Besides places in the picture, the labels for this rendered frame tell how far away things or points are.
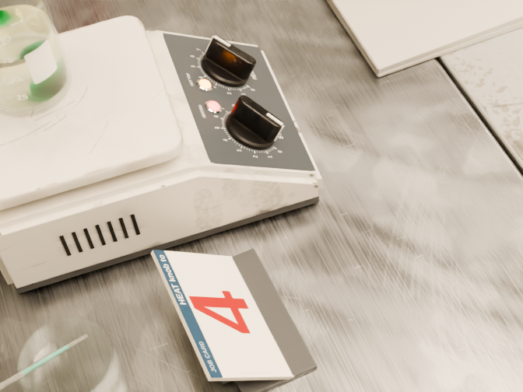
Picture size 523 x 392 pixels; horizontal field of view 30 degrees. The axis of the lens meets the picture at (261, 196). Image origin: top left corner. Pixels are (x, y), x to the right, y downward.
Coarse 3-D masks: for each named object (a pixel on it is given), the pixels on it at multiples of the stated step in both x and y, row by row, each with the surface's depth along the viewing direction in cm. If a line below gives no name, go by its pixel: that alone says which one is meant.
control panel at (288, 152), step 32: (192, 64) 62; (256, 64) 65; (192, 96) 60; (224, 96) 61; (256, 96) 62; (224, 128) 59; (288, 128) 61; (224, 160) 57; (256, 160) 58; (288, 160) 59
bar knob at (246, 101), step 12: (240, 96) 59; (240, 108) 59; (252, 108) 58; (264, 108) 59; (228, 120) 59; (240, 120) 59; (252, 120) 59; (264, 120) 58; (276, 120) 58; (240, 132) 58; (252, 132) 59; (264, 132) 59; (276, 132) 58; (252, 144) 58; (264, 144) 59
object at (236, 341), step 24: (192, 264) 57; (216, 264) 58; (192, 288) 55; (216, 288) 56; (240, 288) 58; (216, 312) 55; (240, 312) 56; (216, 336) 53; (240, 336) 54; (264, 336) 55; (216, 360) 52; (240, 360) 53; (264, 360) 54
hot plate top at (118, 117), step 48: (96, 48) 59; (144, 48) 59; (96, 96) 57; (144, 96) 57; (0, 144) 55; (48, 144) 55; (96, 144) 55; (144, 144) 54; (0, 192) 53; (48, 192) 53
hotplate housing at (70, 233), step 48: (192, 144) 57; (96, 192) 55; (144, 192) 55; (192, 192) 56; (240, 192) 58; (288, 192) 59; (0, 240) 54; (48, 240) 56; (96, 240) 57; (144, 240) 58
